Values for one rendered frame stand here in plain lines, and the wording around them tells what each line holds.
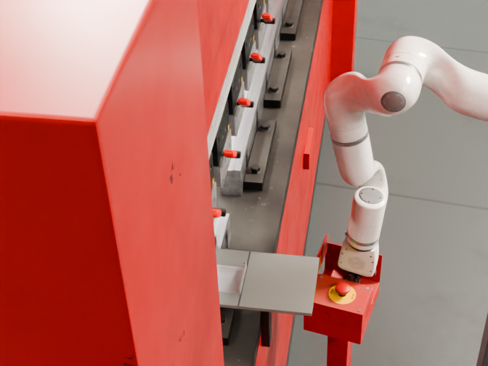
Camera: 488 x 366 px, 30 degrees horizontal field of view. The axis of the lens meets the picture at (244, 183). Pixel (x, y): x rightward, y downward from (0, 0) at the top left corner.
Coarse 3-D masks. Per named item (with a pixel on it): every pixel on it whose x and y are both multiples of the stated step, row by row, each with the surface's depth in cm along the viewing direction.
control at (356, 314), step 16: (320, 256) 246; (336, 256) 254; (336, 272) 252; (320, 288) 243; (368, 288) 242; (320, 304) 239; (336, 304) 238; (352, 304) 238; (368, 304) 242; (304, 320) 245; (320, 320) 243; (336, 320) 241; (352, 320) 238; (368, 320) 249; (336, 336) 245; (352, 336) 242
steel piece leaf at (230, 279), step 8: (216, 264) 220; (224, 272) 218; (232, 272) 218; (240, 272) 218; (224, 280) 216; (232, 280) 216; (240, 280) 216; (224, 288) 214; (232, 288) 214; (240, 288) 212
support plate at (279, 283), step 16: (224, 256) 222; (240, 256) 222; (256, 256) 222; (272, 256) 222; (288, 256) 222; (304, 256) 221; (256, 272) 218; (272, 272) 218; (288, 272) 218; (304, 272) 217; (256, 288) 214; (272, 288) 214; (288, 288) 214; (304, 288) 213; (224, 304) 211; (240, 304) 210; (256, 304) 210; (272, 304) 210; (288, 304) 210; (304, 304) 210
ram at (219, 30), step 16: (208, 0) 183; (224, 0) 201; (240, 0) 222; (208, 16) 184; (224, 16) 202; (240, 16) 224; (208, 32) 185; (224, 32) 204; (208, 48) 187; (224, 48) 205; (240, 48) 228; (208, 64) 188; (224, 64) 207; (208, 80) 190; (224, 80) 209; (208, 96) 191; (224, 96) 210; (208, 112) 192; (208, 128) 194
